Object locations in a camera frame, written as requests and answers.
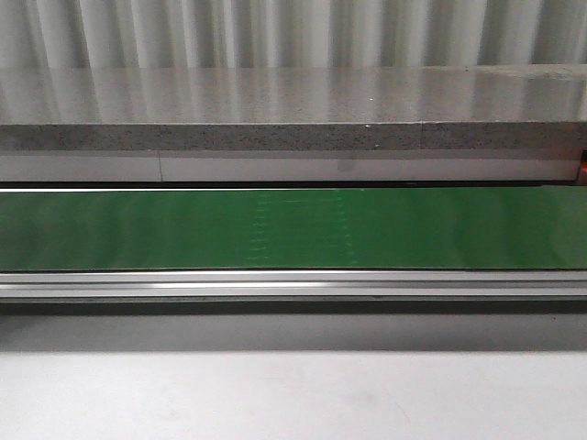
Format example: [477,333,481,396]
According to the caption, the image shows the green conveyor belt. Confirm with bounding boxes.
[1,185,586,314]

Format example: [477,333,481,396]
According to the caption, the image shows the grey granite counter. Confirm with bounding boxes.
[1,65,586,185]

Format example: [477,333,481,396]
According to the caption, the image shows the white pleated curtain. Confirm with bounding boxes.
[1,1,586,69]

